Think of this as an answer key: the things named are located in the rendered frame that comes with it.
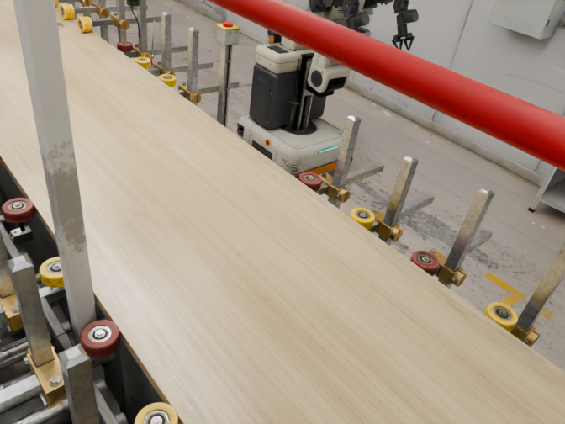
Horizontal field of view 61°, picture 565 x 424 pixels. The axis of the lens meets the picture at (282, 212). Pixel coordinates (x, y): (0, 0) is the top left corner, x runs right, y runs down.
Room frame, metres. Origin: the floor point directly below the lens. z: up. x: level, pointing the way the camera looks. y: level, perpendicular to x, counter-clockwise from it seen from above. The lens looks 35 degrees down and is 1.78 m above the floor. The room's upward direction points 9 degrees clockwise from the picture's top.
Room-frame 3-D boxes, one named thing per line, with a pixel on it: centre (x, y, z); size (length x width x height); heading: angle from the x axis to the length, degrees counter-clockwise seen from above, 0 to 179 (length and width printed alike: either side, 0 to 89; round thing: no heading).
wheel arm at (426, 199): (1.43, -0.40, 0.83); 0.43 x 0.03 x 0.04; 136
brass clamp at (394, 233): (1.36, -0.35, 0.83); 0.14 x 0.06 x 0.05; 46
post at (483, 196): (1.17, -0.54, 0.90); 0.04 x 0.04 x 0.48; 46
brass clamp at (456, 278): (1.18, -0.53, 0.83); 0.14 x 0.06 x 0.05; 46
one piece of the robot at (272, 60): (3.28, 0.06, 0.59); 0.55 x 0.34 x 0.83; 135
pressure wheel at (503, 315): (0.94, -0.61, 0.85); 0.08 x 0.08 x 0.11
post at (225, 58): (2.03, 0.34, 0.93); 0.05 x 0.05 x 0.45; 46
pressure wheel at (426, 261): (1.11, -0.44, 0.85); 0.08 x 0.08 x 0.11
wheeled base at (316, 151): (3.21, -0.01, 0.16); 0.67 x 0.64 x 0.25; 45
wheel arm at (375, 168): (1.60, -0.22, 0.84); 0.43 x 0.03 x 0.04; 136
